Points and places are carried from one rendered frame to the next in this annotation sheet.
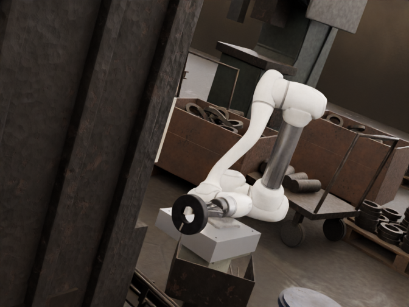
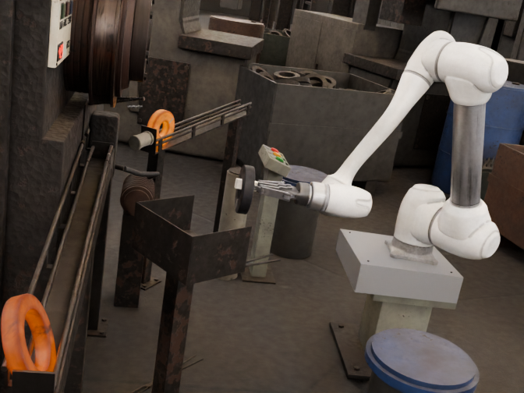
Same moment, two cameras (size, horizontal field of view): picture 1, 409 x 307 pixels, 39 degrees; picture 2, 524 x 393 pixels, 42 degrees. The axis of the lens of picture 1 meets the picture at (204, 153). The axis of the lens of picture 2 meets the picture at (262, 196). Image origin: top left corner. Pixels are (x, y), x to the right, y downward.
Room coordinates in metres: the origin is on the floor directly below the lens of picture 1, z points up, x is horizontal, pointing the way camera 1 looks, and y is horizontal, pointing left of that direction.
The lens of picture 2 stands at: (0.71, -1.54, 1.37)
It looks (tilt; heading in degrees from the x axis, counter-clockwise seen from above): 18 degrees down; 47
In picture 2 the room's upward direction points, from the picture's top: 9 degrees clockwise
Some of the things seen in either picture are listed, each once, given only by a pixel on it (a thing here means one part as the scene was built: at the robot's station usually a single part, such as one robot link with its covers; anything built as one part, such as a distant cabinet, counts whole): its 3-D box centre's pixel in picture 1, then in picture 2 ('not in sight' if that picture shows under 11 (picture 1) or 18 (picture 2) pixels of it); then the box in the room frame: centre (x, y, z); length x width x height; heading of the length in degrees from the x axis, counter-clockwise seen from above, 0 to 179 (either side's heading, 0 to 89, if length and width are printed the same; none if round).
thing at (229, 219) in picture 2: not in sight; (232, 224); (2.64, 0.68, 0.26); 0.12 x 0.12 x 0.52
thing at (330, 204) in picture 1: (294, 165); not in sight; (4.43, -0.70, 0.48); 1.18 x 0.65 x 0.96; 47
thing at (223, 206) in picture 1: (213, 208); (294, 192); (2.19, -0.10, 0.73); 0.09 x 0.08 x 0.07; 147
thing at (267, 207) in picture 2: not in sight; (266, 214); (2.79, 0.63, 0.31); 0.24 x 0.16 x 0.62; 57
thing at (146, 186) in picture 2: not in sight; (132, 239); (2.10, 0.66, 0.27); 0.22 x 0.13 x 0.53; 57
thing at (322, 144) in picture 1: (345, 161); not in sight; (5.78, -1.39, 0.38); 1.03 x 0.83 x 0.75; 60
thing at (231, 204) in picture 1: (223, 206); (316, 196); (2.25, -0.14, 0.73); 0.09 x 0.06 x 0.09; 57
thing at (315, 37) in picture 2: not in sight; (334, 76); (5.57, 2.91, 0.55); 1.10 x 0.53 x 1.10; 77
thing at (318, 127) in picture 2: not in sight; (309, 126); (4.21, 1.82, 0.39); 1.03 x 0.83 x 0.77; 162
